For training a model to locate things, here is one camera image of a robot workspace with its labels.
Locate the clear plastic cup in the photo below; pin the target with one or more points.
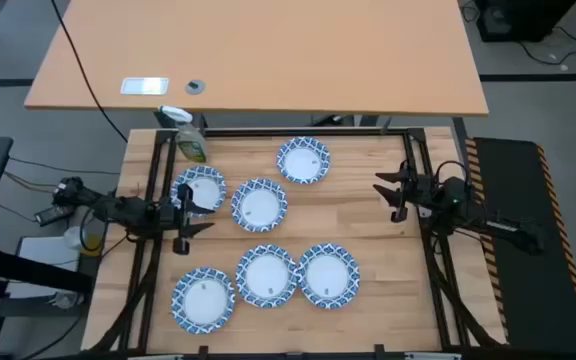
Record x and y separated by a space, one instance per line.
75 237

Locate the white box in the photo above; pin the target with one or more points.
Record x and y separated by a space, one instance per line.
43 255

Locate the black computer tower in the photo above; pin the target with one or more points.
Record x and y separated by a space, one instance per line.
518 20

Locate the black mat with hazard stripes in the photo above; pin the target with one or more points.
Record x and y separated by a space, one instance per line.
528 300

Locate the black aluminium table frame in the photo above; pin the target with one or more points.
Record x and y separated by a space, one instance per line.
433 280

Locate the spray bottle with white trigger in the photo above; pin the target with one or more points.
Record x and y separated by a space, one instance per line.
190 142

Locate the black power adapter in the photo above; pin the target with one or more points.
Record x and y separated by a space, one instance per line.
54 214

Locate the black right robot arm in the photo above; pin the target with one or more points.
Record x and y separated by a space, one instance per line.
473 210

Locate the small white frame bracket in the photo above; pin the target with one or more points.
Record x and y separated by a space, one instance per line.
424 211

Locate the blue patterned paper bowl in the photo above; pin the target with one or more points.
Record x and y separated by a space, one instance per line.
329 276
203 301
259 205
208 187
266 276
303 161

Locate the grey round desk grommet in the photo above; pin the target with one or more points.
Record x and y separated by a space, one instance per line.
195 86

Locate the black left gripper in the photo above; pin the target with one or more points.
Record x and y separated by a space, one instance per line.
175 222

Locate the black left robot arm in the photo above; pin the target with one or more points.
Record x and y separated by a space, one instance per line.
118 209

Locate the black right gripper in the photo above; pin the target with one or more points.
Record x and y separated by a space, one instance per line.
418 192

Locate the orange wooden desk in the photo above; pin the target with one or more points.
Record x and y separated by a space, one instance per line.
268 50

